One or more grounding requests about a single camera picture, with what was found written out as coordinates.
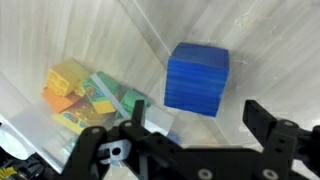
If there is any green toy brick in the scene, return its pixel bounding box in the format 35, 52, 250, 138
114, 89, 151, 120

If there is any clear plastic storage bin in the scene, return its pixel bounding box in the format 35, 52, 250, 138
0, 0, 320, 180

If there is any white translucent block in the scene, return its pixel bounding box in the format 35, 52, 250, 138
144, 104, 176, 136

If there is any brown yellow printed brick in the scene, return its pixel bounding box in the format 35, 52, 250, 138
51, 98, 111, 135

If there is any orange toy brick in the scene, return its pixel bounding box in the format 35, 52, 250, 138
41, 87, 81, 114

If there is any yellow toy brick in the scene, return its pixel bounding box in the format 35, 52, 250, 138
45, 58, 91, 98

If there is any green yellow printed brick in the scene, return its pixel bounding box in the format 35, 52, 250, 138
81, 71, 123, 115

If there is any blue cube block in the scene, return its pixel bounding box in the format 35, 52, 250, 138
163, 42, 230, 118

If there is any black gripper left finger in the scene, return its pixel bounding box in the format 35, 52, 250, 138
66, 99, 174, 180

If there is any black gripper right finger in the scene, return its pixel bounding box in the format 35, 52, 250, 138
242, 99, 320, 180

